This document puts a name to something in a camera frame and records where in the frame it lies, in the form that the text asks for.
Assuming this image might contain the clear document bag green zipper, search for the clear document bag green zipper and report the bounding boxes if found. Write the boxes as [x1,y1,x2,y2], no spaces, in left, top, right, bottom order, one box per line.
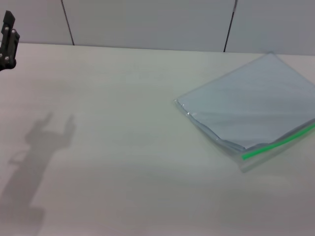
[173,52,315,174]

